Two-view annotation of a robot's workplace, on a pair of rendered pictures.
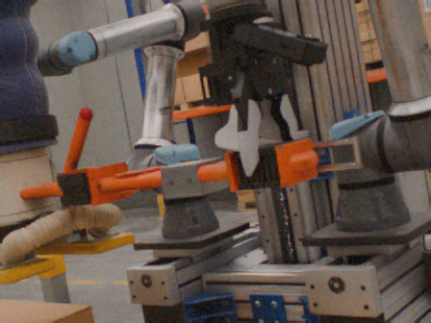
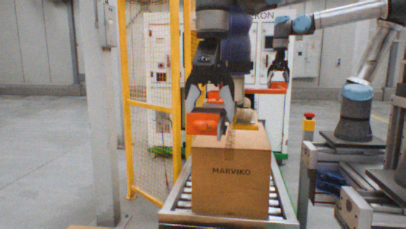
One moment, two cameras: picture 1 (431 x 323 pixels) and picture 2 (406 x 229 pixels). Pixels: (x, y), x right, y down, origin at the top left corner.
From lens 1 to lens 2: 0.80 m
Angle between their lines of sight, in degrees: 55
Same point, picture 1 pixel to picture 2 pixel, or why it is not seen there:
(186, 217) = (344, 127)
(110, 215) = (238, 114)
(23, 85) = (224, 46)
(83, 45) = (302, 22)
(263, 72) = not seen: hidden behind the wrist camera
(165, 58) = (384, 29)
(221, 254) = (363, 156)
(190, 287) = (327, 164)
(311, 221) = not seen: outside the picture
